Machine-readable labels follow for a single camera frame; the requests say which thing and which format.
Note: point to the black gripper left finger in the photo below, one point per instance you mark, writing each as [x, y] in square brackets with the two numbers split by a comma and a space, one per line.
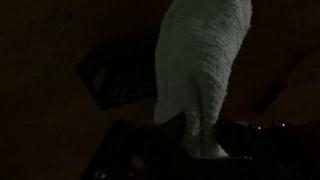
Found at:
[166, 136]

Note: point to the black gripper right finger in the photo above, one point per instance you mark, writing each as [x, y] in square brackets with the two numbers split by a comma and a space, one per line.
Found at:
[233, 135]

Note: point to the white terry towel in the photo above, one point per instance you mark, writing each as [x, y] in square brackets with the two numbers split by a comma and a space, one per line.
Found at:
[196, 66]

